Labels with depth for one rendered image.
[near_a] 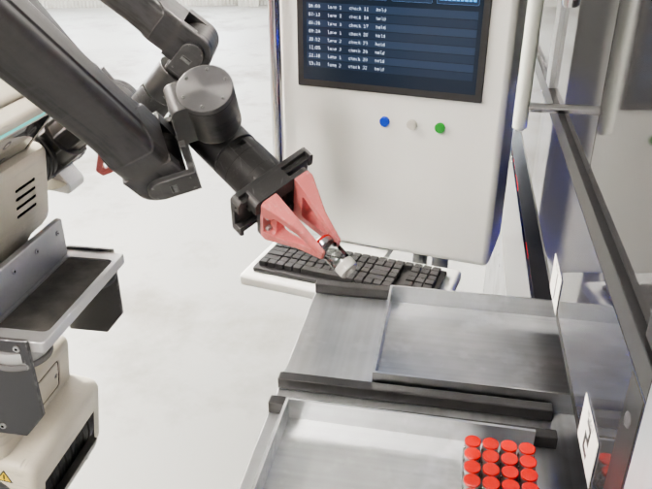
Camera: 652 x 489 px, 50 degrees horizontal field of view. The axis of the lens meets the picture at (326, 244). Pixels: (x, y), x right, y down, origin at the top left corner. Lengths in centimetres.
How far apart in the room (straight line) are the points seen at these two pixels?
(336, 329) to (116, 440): 130
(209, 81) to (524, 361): 70
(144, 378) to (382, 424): 169
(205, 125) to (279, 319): 217
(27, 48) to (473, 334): 86
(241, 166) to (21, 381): 44
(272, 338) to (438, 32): 161
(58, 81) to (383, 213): 107
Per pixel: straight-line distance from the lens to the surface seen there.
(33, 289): 109
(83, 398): 126
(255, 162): 74
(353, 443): 99
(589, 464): 82
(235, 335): 277
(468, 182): 151
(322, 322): 122
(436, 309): 127
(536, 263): 151
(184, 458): 227
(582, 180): 98
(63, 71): 63
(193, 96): 71
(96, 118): 68
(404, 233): 160
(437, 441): 100
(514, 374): 114
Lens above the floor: 155
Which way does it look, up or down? 27 degrees down
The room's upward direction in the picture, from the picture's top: straight up
